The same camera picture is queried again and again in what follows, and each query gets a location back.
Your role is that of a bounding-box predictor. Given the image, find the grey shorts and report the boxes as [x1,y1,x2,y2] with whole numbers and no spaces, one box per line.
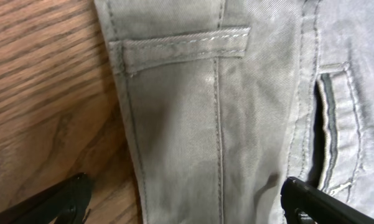
[95,0,374,223]

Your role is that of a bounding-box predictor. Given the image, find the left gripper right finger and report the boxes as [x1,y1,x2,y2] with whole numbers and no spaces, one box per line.
[281,177,374,224]

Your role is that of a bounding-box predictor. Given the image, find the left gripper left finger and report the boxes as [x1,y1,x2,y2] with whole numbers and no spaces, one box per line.
[0,173,93,224]

